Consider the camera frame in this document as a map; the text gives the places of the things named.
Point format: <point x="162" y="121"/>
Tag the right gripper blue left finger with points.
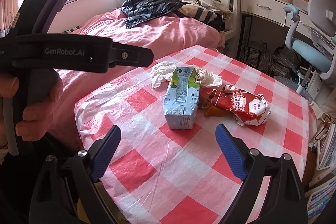
<point x="102" y="151"/>

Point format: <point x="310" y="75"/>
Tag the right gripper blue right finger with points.
<point x="232" y="149"/>

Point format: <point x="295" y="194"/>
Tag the blue green milk carton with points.
<point x="182" y="97"/>

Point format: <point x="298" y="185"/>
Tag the white tissue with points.
<point x="161" y="72"/>

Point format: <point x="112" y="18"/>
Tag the person's left hand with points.
<point x="37" y="117"/>

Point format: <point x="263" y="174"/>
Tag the red white snack bag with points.
<point x="247" y="108"/>

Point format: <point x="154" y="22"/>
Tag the orange peel piece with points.
<point x="211" y="110"/>

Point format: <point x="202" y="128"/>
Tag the red white checkered tablecloth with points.
<point x="160" y="175"/>

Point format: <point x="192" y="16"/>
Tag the cream crumpled paper wrapper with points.
<point x="208" y="79"/>

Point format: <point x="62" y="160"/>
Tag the white bookshelf with books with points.
<point x="321" y="189"/>

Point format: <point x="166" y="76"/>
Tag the dark navy jacket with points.
<point x="140" y="11"/>

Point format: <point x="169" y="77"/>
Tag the pink bed duvet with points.
<point x="164" y="36"/>

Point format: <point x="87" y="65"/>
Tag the beige navy striped cloth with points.
<point x="197" y="12"/>

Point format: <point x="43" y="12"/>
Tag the white desk with drawers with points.
<point x="273" y="10"/>

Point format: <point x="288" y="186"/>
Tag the beige canvas bag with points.
<point x="215" y="5"/>

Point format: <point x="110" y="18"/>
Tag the grey blue desk chair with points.
<point x="321" y="55"/>

